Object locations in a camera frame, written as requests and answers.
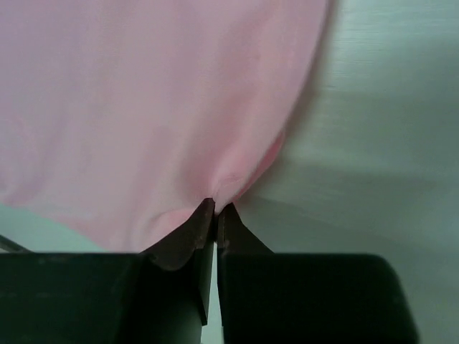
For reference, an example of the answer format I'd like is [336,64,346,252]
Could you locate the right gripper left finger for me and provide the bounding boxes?
[1,199,214,343]

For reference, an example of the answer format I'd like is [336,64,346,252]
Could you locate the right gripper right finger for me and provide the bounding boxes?
[217,204,420,344]

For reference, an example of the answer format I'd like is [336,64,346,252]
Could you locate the pink t shirt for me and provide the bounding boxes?
[1,1,331,252]

